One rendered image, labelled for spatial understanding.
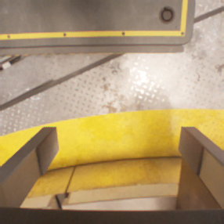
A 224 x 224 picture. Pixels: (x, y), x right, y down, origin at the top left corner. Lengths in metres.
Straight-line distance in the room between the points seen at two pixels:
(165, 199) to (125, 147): 0.34
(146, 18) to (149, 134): 0.59
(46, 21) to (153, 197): 0.69
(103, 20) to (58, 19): 0.12
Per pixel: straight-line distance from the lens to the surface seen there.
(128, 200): 0.71
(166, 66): 0.84
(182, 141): 0.17
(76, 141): 0.93
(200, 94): 0.92
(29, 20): 0.55
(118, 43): 0.48
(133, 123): 0.86
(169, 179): 0.84
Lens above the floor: 0.80
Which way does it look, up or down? 73 degrees down
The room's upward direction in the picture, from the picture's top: 176 degrees counter-clockwise
